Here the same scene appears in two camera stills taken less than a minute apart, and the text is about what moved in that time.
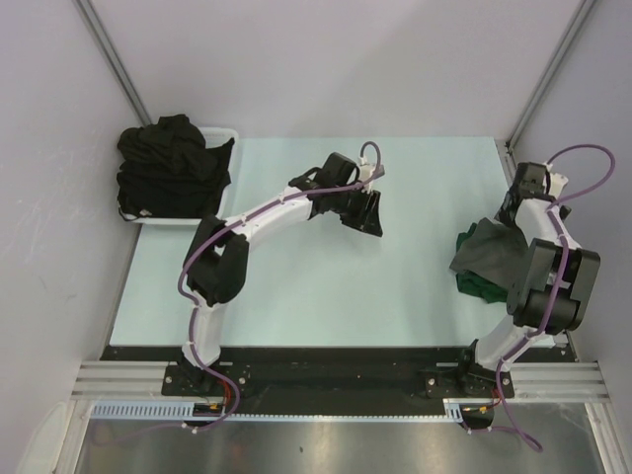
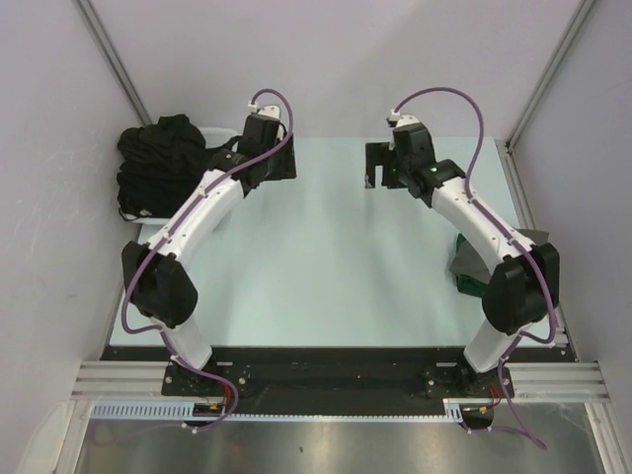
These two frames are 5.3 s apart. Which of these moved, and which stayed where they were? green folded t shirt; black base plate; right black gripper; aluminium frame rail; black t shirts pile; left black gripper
Moved: right black gripper; left black gripper
Stayed: black base plate; black t shirts pile; green folded t shirt; aluminium frame rail
